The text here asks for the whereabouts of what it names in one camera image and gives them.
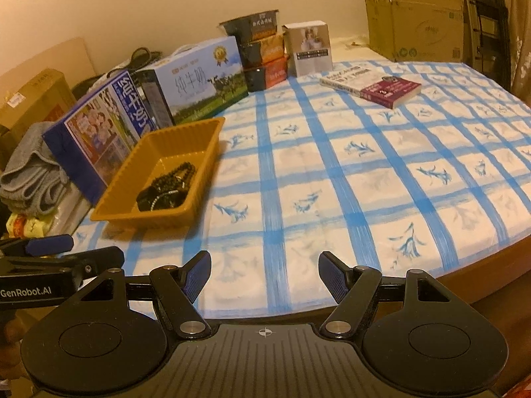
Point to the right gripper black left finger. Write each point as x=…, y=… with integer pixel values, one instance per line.
x=176, y=290

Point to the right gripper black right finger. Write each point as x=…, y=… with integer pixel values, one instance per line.
x=355, y=291

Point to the yellow plastic tray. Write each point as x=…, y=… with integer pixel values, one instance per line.
x=180, y=157

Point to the person's left hand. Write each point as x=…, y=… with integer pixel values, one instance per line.
x=13, y=329

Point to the yellow snack packet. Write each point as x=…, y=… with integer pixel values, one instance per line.
x=22, y=226

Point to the black watch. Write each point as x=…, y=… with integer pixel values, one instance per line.
x=151, y=199

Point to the grey folded towel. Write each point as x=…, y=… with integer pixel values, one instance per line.
x=33, y=182

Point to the blue checked bed sheet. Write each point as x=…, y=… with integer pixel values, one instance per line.
x=437, y=184

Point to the blue illustrated milk carton box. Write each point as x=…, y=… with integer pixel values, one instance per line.
x=93, y=140

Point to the brown cardboard box left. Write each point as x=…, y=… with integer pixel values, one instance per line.
x=46, y=97

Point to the maroon book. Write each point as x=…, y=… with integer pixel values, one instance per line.
x=390, y=91

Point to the white AutoCAD book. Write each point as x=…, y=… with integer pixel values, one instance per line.
x=353, y=80

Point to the light blue milk gift box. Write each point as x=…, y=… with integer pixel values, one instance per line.
x=195, y=82

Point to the bottom red instant noodle bowl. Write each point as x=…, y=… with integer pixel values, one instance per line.
x=267, y=76

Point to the small white product box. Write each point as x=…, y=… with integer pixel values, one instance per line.
x=308, y=48

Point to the middle orange instant noodle bowl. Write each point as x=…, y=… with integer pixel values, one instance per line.
x=262, y=51

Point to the top black instant noodle bowl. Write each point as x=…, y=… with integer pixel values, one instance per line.
x=253, y=27

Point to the open cardboard box right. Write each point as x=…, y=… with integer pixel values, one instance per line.
x=416, y=30

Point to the beige curtain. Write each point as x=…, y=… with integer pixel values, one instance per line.
x=519, y=48

